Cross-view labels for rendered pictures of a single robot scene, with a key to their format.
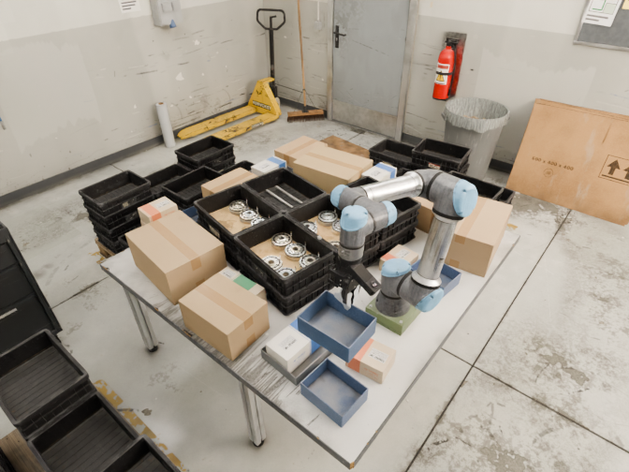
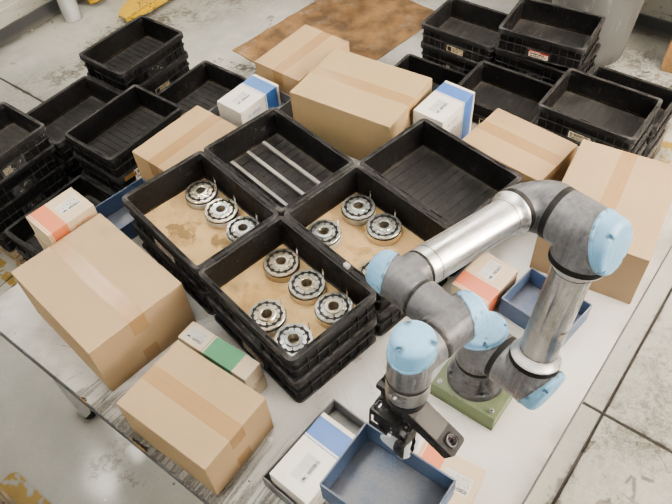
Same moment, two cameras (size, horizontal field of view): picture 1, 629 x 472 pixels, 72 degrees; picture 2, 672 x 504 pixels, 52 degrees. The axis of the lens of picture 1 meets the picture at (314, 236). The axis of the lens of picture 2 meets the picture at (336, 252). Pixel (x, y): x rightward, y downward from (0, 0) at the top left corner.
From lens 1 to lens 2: 0.49 m
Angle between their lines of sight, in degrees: 13
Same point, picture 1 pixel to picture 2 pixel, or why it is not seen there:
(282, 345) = (296, 473)
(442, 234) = (566, 299)
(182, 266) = (117, 335)
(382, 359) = (463, 489)
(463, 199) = (608, 251)
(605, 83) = not seen: outside the picture
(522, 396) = not seen: outside the picture
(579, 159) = not seen: outside the picture
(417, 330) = (519, 417)
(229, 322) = (206, 444)
